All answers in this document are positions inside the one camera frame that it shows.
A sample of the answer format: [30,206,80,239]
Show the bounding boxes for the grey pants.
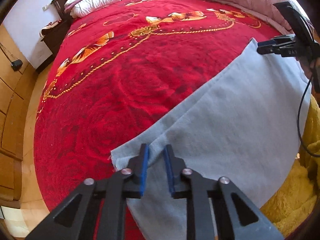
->
[111,40,311,239]

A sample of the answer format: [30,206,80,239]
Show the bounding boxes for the yellow fluffy garment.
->
[260,96,319,238]

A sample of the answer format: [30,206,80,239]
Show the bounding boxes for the wooden wardrobe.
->
[1,24,38,209]

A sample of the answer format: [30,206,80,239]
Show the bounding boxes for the red floral bed blanket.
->
[34,0,278,239]

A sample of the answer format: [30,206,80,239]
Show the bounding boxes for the small black hanging device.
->
[11,59,23,72]

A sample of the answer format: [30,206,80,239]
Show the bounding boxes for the dark wooden nightstand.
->
[42,21,71,58]

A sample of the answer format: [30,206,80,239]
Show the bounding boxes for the cloth on nightstand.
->
[39,19,62,38]

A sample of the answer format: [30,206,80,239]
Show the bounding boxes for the black cable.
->
[297,74,320,158]

